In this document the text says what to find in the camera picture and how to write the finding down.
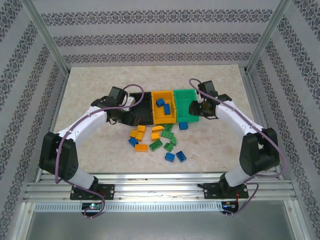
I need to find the green plastic bin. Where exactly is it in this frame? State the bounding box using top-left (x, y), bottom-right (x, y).
top-left (173, 88), bottom-right (200, 124)

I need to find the black plastic bin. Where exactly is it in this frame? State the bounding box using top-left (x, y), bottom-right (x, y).
top-left (126, 91), bottom-right (154, 126)

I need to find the orange plastic bin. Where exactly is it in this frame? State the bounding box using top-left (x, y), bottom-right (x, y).
top-left (150, 90), bottom-right (178, 125)

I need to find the grey metal panel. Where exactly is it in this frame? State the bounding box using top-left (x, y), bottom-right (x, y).
top-left (24, 212), bottom-right (306, 240)

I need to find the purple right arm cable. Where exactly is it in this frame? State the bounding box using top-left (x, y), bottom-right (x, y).
top-left (188, 78), bottom-right (287, 219)

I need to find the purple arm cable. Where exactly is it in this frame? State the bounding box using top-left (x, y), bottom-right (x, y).
top-left (54, 83), bottom-right (145, 220)
top-left (188, 78), bottom-right (287, 219)

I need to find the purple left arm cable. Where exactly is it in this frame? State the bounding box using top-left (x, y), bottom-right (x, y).
top-left (54, 83), bottom-right (145, 220)

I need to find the aluminium side rail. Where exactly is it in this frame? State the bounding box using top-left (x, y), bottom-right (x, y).
top-left (241, 67), bottom-right (283, 176)
top-left (34, 71), bottom-right (72, 177)

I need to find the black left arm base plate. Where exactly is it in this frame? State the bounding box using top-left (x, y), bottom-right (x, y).
top-left (69, 183), bottom-right (116, 201)

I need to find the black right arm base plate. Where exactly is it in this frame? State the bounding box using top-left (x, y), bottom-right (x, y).
top-left (203, 182), bottom-right (250, 200)

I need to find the wide aluminium extrusion rail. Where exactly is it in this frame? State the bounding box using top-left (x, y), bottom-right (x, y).
top-left (23, 181), bottom-right (298, 203)

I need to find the slotted grey cable duct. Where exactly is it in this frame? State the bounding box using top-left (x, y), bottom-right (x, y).
top-left (33, 201), bottom-right (223, 213)

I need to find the short aluminium frame post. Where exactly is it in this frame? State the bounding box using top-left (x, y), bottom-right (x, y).
top-left (9, 201), bottom-right (36, 240)
top-left (283, 199), bottom-right (311, 240)

